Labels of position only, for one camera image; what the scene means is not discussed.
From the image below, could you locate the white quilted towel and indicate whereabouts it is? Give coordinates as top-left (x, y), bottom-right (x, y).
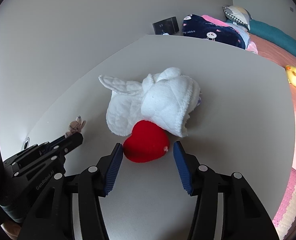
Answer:
top-left (99, 67), bottom-right (201, 138)

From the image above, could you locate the purple plaid hair scrunchie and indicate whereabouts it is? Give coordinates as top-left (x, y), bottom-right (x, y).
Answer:
top-left (196, 92), bottom-right (202, 106)

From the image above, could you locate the black wall switch panel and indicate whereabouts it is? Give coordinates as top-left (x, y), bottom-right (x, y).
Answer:
top-left (152, 16), bottom-right (179, 35)

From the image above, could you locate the red heart plush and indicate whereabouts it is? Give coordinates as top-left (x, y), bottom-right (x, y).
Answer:
top-left (123, 120), bottom-right (170, 163)

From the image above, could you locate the navy cartoon fleece blanket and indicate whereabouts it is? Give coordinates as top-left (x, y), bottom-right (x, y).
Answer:
top-left (182, 14), bottom-right (249, 49)

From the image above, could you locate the pink white cartoon blanket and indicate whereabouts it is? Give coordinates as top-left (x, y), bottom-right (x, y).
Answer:
top-left (246, 41), bottom-right (258, 55)

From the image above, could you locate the silver desk cable grommet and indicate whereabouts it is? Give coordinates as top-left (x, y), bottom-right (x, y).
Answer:
top-left (22, 137), bottom-right (30, 150)

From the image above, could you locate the light blue folded blanket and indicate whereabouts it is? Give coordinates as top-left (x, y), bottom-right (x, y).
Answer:
top-left (227, 23), bottom-right (250, 47)

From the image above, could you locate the yellow duck plush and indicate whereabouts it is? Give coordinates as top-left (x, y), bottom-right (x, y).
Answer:
top-left (285, 65), bottom-right (296, 87)

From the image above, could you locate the teal long pillow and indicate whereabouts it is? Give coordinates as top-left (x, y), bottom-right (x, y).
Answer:
top-left (226, 18), bottom-right (296, 66)

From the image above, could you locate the beige foam floor mat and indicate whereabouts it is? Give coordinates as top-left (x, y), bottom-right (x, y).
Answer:
top-left (274, 185), bottom-right (296, 239)

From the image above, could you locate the checkered patchwork pillow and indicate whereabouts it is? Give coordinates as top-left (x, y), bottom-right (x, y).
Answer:
top-left (223, 5), bottom-right (252, 30)

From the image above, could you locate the pink foam floor mat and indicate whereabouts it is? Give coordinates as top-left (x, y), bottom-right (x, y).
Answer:
top-left (273, 168), bottom-right (296, 231)

